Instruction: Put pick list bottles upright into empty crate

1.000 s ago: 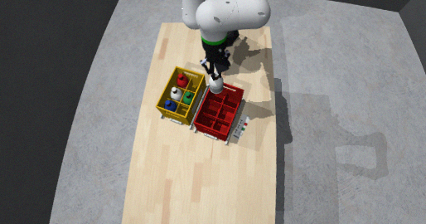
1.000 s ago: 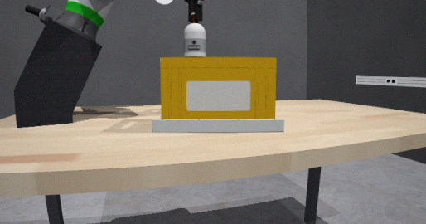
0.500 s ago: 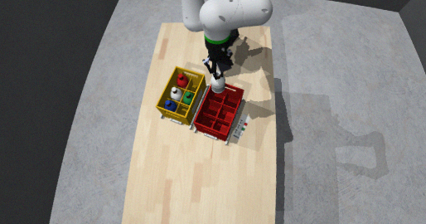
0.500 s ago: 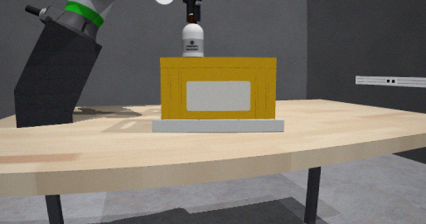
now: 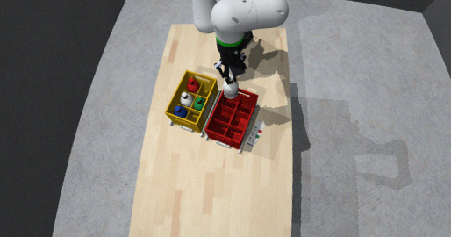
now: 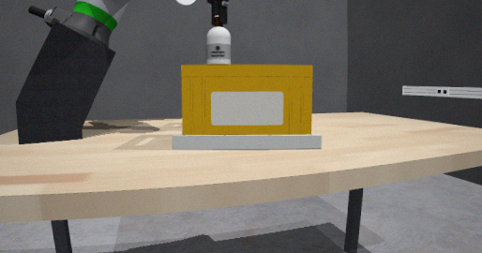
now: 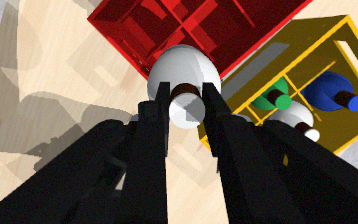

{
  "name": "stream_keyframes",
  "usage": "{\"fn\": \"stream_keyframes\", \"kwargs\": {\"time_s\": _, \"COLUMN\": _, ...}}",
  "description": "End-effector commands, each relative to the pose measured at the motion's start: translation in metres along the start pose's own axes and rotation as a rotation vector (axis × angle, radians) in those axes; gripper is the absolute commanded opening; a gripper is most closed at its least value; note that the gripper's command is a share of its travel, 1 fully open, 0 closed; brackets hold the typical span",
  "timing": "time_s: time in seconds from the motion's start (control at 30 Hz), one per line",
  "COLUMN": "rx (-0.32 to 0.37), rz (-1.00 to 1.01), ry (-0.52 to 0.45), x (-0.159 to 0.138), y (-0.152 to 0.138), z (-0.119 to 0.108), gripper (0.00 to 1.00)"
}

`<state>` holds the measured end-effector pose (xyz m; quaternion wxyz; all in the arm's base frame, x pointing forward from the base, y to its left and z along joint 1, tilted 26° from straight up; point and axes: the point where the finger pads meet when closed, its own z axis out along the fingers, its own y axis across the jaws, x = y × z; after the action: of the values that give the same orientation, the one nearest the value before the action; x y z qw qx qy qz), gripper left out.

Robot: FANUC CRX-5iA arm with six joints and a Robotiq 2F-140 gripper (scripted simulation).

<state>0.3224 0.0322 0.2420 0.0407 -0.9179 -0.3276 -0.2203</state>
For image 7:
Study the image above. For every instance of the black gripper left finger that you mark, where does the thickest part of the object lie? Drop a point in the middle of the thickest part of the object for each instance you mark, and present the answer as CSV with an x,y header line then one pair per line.
x,y
74,187

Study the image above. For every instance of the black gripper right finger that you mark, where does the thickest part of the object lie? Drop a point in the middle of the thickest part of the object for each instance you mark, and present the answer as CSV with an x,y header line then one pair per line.
x,y
323,185

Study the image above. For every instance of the yellow crate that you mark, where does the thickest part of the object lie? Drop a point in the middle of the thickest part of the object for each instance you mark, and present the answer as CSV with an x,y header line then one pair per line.
x,y
282,56

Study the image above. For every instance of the blue bottle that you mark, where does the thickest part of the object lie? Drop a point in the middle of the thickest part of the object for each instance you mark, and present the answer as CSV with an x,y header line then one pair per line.
x,y
330,92

